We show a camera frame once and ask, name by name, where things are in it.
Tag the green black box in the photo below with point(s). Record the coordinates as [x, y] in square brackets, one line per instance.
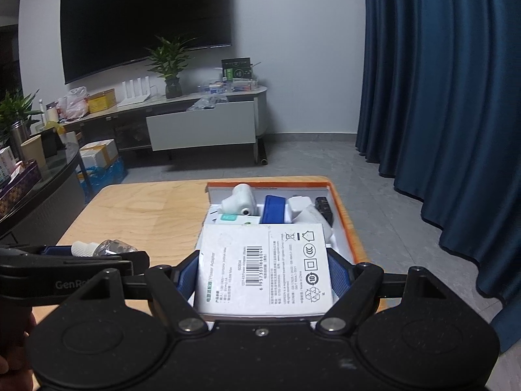
[237, 69]

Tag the black wall television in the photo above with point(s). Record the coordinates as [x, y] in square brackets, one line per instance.
[142, 20]

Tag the purple patterned box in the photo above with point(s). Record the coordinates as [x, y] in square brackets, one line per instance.
[18, 189]

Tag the black round coffee table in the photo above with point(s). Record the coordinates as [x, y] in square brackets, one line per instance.
[49, 195]

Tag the grey tv cabinet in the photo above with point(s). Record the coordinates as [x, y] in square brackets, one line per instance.
[122, 126]

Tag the green white bandage box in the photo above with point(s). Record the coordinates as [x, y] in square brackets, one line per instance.
[236, 220]

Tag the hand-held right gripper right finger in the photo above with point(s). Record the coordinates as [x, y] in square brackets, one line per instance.
[338, 271]

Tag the black power adapter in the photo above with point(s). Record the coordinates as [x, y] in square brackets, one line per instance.
[324, 209]

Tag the potted plant dark pot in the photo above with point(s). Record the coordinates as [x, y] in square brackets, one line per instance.
[173, 65]

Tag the white router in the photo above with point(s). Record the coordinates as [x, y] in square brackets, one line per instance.
[136, 95]

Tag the white carton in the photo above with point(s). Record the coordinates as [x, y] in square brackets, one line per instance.
[6, 165]

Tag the beige cup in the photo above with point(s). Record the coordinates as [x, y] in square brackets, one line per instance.
[33, 152]

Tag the leafy green plant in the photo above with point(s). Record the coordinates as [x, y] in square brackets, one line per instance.
[16, 110]

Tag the white cabinet drawer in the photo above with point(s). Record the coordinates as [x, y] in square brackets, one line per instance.
[201, 126]

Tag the orange white cardboard box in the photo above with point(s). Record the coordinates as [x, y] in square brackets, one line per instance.
[344, 232]

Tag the white adapter box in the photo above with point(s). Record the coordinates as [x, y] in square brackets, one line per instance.
[264, 269]

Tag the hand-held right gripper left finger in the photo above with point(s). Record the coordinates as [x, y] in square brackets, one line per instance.
[187, 277]

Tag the clear plastic bag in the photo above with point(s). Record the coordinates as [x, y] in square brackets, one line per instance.
[205, 102]

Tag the person's left hand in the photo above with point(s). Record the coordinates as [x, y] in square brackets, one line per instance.
[14, 346]

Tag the blue plastic box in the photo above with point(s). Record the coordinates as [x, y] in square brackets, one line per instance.
[274, 208]

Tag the yellow box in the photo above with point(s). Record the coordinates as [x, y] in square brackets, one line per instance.
[101, 102]

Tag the black roll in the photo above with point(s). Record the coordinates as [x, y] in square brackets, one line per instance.
[262, 152]

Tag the white plastic bag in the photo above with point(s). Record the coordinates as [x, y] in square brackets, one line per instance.
[74, 105]

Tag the white charger plug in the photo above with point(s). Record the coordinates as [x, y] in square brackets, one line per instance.
[298, 205]

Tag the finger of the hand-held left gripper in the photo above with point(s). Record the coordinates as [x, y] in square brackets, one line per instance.
[57, 249]
[138, 260]

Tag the clear bottle white cap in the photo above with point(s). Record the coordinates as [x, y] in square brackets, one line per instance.
[106, 248]

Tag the blue curtain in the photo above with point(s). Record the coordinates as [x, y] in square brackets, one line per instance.
[443, 110]

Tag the metal thermos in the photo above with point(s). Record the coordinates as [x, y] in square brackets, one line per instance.
[19, 138]

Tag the clear plastic storage boxes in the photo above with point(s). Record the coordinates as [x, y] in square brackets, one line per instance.
[232, 87]

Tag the white pouch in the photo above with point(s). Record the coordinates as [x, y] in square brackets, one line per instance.
[315, 216]

